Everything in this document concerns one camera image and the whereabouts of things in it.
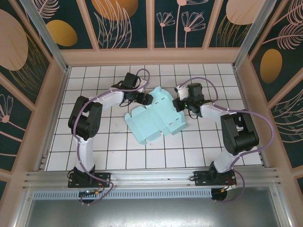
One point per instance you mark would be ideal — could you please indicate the light blue paper box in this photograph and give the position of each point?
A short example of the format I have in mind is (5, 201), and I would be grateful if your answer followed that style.
(146, 125)

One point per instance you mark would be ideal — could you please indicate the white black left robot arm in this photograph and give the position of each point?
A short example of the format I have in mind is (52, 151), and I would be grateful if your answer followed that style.
(86, 153)

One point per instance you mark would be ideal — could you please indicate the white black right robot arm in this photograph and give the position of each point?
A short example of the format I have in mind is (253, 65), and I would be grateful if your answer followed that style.
(239, 134)

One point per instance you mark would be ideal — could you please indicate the yellow power connector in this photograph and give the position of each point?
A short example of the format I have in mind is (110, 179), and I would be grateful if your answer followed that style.
(224, 190)

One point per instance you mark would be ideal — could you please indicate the small green circuit board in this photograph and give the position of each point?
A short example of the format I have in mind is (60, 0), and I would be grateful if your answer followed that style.
(88, 192)

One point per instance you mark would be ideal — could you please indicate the grey metal sheet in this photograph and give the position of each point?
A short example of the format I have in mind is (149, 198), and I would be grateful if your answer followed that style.
(151, 212)

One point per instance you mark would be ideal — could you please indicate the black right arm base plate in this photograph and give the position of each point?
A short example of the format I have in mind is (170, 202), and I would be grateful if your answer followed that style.
(201, 178)

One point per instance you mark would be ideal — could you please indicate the aluminium frame post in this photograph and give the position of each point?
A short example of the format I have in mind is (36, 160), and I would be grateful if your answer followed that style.
(47, 40)
(256, 35)

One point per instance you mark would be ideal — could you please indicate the aluminium mounting rail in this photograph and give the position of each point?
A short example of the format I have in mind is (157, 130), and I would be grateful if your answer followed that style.
(151, 177)

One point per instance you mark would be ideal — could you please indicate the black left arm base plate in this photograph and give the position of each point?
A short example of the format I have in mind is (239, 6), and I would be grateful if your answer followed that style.
(104, 178)

